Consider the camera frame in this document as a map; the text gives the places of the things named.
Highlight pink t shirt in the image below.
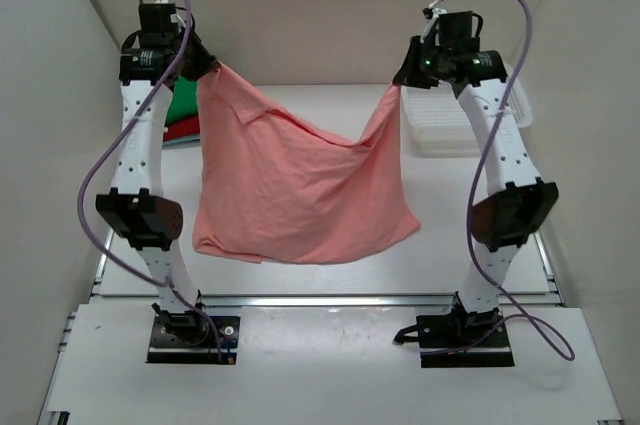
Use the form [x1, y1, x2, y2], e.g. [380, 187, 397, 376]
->
[192, 67, 421, 265]

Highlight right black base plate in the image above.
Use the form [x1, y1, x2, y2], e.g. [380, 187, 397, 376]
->
[393, 313, 515, 369]

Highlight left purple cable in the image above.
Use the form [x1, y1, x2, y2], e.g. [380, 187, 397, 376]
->
[77, 0, 234, 364]

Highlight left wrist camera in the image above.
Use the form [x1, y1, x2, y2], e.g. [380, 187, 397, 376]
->
[138, 3, 179, 48]

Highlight green folded t shirt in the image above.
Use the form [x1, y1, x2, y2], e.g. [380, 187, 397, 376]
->
[165, 78, 198, 126]

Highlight teal folded t shirt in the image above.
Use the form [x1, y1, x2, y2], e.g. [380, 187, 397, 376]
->
[163, 134, 201, 148]

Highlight purple cable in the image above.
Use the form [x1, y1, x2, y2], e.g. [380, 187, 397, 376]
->
[77, 0, 234, 364]
[420, 0, 576, 362]

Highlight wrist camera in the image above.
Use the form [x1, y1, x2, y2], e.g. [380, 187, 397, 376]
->
[437, 11, 484, 52]
[138, 3, 179, 48]

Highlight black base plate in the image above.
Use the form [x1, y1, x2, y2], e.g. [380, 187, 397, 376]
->
[393, 313, 515, 369]
[146, 314, 241, 366]

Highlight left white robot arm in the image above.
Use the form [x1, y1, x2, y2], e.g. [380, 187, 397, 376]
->
[95, 30, 221, 347]

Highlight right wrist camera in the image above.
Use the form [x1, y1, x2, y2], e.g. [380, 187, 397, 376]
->
[437, 11, 484, 52]

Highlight red folded t shirt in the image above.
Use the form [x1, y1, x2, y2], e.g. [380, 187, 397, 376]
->
[163, 116, 200, 142]

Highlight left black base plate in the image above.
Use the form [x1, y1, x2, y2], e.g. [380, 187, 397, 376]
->
[146, 314, 241, 366]

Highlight white plastic basket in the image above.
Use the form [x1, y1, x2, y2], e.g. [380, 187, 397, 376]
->
[402, 62, 535, 159]

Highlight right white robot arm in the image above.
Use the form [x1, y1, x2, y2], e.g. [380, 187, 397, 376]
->
[393, 36, 559, 346]

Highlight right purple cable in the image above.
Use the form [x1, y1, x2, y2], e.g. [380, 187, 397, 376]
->
[420, 0, 576, 362]

